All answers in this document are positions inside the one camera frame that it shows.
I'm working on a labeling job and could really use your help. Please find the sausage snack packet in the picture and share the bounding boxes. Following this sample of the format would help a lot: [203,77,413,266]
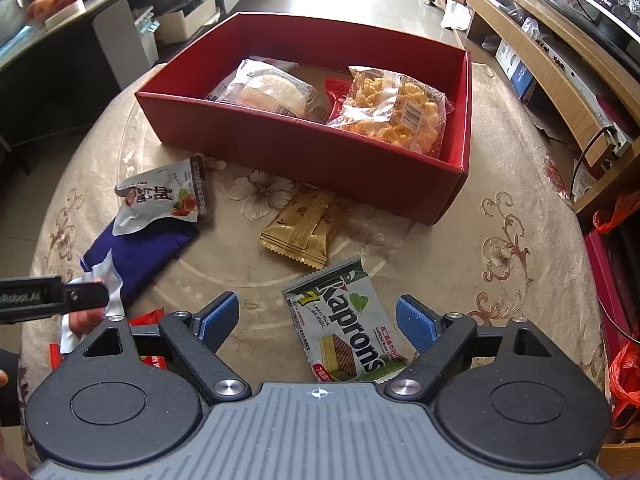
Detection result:
[60,250,125,356]

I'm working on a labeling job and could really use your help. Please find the red snack packet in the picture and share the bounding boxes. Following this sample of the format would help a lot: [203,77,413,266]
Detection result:
[49,309,167,370]

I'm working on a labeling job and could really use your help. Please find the blue purple snack bag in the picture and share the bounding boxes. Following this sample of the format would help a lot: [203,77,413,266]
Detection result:
[80,218,200,309]

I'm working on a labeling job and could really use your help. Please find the green Kaprons wafer packet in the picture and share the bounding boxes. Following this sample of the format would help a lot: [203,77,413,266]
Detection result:
[282,258,408,384]

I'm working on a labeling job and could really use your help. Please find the silver white pouch snack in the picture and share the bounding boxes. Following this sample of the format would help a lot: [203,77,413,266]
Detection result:
[112,155,213,236]

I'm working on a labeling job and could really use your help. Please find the yellow puffed snack bag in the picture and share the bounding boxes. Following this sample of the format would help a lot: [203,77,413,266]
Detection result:
[329,65,454,158]

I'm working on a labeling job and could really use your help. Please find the round rice cake packet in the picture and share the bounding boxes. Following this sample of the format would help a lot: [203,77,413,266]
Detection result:
[206,56,317,118]

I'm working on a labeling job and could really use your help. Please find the left human hand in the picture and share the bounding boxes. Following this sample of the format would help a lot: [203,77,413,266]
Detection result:
[0,370,9,388]

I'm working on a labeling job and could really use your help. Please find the gold foil snack packet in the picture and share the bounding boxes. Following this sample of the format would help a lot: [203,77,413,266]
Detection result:
[258,185,355,270]

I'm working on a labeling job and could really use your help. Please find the orange red plastic bag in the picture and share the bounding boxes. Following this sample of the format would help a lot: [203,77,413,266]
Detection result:
[590,192,639,429]

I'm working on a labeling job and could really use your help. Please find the dark glass coffee table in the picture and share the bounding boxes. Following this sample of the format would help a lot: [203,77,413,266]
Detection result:
[0,0,222,181]

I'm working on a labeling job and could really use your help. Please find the red cardboard box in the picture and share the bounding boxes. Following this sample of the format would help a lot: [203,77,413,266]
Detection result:
[136,13,472,226]

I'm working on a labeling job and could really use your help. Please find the wooden TV cabinet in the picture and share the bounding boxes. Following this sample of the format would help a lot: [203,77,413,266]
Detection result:
[428,0,639,217]

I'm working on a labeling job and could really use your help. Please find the blue white box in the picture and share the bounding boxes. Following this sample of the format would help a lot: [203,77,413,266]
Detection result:
[495,40,534,99]

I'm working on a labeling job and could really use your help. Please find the white cardboard storage box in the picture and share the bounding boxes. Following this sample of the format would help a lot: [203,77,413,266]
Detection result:
[156,0,219,44]

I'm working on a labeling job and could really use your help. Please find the white plastic bag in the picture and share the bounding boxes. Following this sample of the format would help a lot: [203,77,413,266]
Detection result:
[440,0,471,32]

